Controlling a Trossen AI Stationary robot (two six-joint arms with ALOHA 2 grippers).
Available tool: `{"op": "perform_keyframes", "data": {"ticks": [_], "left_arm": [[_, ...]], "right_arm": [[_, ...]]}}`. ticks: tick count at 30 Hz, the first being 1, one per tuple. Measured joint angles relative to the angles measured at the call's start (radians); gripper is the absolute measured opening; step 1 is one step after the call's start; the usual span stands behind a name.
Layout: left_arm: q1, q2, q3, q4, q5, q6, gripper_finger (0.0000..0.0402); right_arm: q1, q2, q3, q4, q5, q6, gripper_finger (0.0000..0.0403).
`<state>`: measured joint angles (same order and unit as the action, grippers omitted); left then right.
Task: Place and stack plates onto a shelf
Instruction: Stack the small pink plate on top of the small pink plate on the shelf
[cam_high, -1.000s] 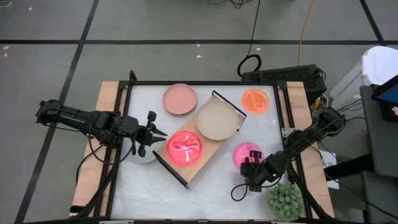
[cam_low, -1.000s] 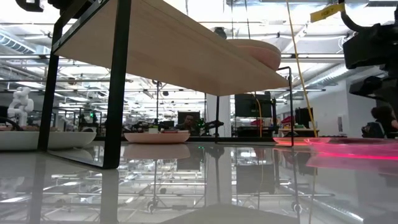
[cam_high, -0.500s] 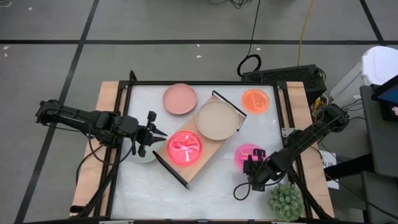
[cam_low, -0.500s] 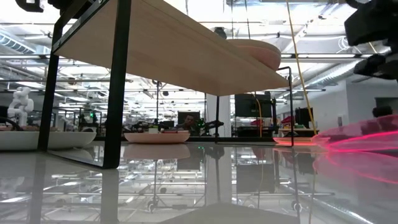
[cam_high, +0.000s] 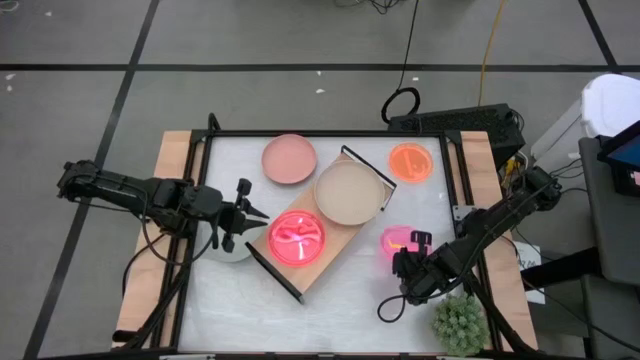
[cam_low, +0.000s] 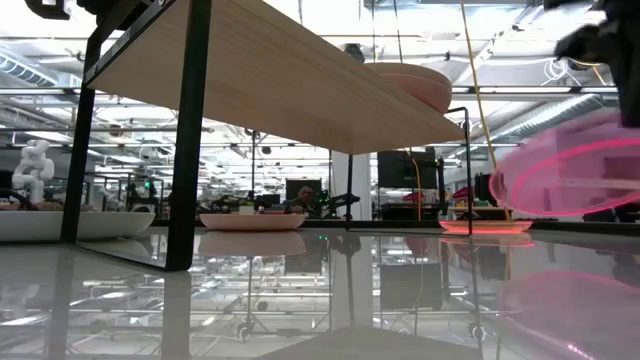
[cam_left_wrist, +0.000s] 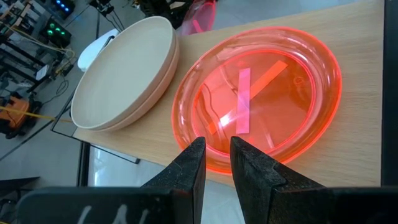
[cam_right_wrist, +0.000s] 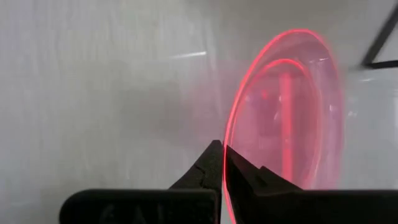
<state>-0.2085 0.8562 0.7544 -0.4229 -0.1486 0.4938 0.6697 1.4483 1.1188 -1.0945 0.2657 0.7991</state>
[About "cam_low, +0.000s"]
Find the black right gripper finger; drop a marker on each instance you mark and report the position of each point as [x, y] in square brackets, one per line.
[631, 90]

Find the pink translucent plate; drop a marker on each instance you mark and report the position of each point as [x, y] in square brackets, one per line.
[565, 175]

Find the pink ceramic plate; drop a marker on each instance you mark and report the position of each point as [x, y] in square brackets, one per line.
[430, 94]
[252, 222]

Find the orange translucent plate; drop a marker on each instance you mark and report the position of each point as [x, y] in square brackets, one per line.
[485, 226]

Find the grey ceramic plate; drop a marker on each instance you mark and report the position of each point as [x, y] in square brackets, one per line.
[115, 225]

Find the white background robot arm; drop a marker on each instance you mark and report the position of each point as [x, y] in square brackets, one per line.
[35, 167]

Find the black background robot arm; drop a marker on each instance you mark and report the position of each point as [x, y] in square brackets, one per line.
[345, 200]

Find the wooden shelf black metal legs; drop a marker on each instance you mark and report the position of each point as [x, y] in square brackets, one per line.
[275, 75]

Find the large black monitor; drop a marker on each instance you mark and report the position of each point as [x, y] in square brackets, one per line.
[400, 170]

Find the small black monitor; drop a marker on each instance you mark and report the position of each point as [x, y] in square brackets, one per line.
[294, 183]

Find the person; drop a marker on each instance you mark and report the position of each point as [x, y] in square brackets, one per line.
[302, 196]

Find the white building column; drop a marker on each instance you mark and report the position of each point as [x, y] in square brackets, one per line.
[361, 187]

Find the black metal table frame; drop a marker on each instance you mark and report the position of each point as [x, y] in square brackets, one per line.
[560, 225]

